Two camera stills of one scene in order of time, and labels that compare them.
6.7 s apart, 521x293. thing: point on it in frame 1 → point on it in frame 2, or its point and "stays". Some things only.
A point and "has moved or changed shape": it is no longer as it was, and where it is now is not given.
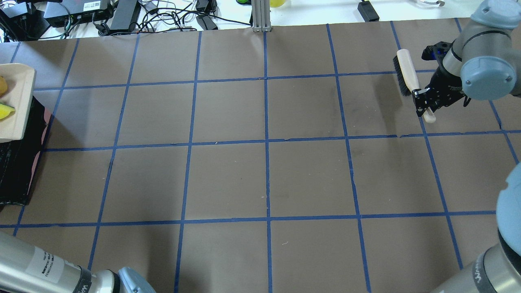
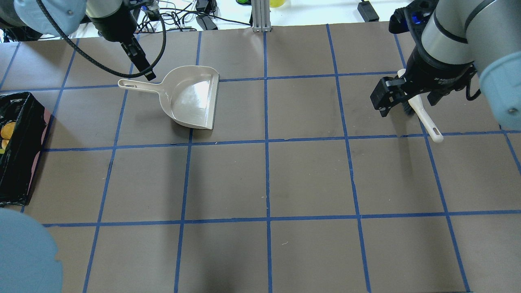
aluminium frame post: (261, 16) stays
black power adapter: (368, 12) stays
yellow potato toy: (3, 87) → (7, 130)
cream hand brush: (407, 79) has moved or changed shape
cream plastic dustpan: (21, 78) → (187, 93)
